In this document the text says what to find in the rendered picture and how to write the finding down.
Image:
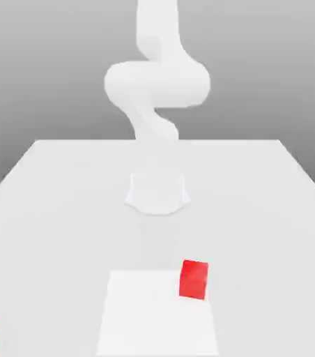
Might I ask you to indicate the small red cube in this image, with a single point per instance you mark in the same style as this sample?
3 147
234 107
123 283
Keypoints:
193 279

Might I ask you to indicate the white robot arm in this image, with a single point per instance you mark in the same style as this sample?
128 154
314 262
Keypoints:
157 83

